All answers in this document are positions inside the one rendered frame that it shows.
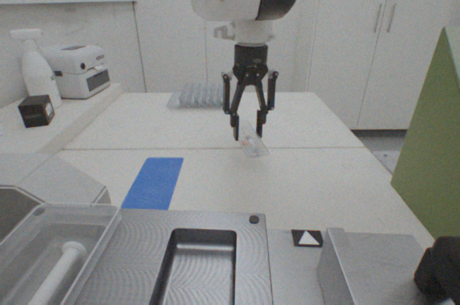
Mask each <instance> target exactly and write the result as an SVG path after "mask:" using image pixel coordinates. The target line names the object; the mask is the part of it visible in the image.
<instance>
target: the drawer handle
mask: <svg viewBox="0 0 460 305"><path fill-rule="evenodd" d="M414 278H415V280H416V282H417V283H418V285H419V286H420V288H421V290H422V291H423V292H425V293H442V294H448V295H449V297H450V298H451V300H452V301H453V303H454V304H455V305H460V236H448V235H442V236H439V237H437V238H436V239H435V241H434V243H433V245H432V247H429V248H427V249H426V250H425V252H424V254H423V256H422V258H421V260H420V263H419V265H418V267H417V269H416V271H415V273H414Z"/></svg>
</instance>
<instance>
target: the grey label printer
mask: <svg viewBox="0 0 460 305"><path fill-rule="evenodd" d="M42 48H43V50H44V51H45V53H46V54H43V53H42V51H41V50H40V49H39V47H38V48H36V51H37V52H38V53H39V54H40V55H41V56H43V57H44V58H45V60H46V61H47V63H48V65H49V66H50V68H51V69H52V72H53V76H54V78H55V82H56V85H57V89H58V92H59V94H60V98H82V99H86V98H89V97H91V96H92V95H94V94H96V93H97V92H99V91H101V90H102V89H104V88H106V87H107V86H109V85H110V84H111V80H110V73H109V69H108V65H107V60H106V56H105V52H104V50H103V49H102V48H101V47H98V46H94V45H65V44H54V45H47V46H43V47H42ZM24 54H25V51H22V52H20V53H19V54H18V55H17V56H16V60H17V64H18V68H19V71H20V74H21V77H22V79H23V82H24V84H25V87H26V90H27V93H28V95H29V96H30V94H29V90H28V88H27V85H26V83H25V79H24V77H23V71H22V60H23V57H24Z"/></svg>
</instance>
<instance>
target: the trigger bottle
mask: <svg viewBox="0 0 460 305"><path fill-rule="evenodd" d="M42 34H43V32H42V30H40V29H17V30H11V31H9V35H10V38H11V39H12V40H23V41H21V43H22V45H23V48H24V50H25V54H24V57H23V60H22V71H23V77H24V79H25V83H26V85H27V88H28V90H29V94H30V96H37V95H45V94H49V96H50V99H51V103H52V106H53V108H54V109H55V108H58V107H59V106H61V105H62V101H61V98H60V94H59V92H58V87H57V85H56V82H55V78H54V76H53V72H52V69H51V68H50V66H49V65H48V63H47V61H46V60H45V58H44V57H43V56H41V55H40V54H39V53H38V52H37V51H36V45H35V43H36V44H37V45H38V47H39V49H40V50H41V51H42V53H43V54H46V53H45V51H44V50H43V48H42V47H41V46H40V43H39V42H38V41H37V39H38V38H41V37H42ZM31 39H33V40H31ZM34 41H35V43H34Z"/></svg>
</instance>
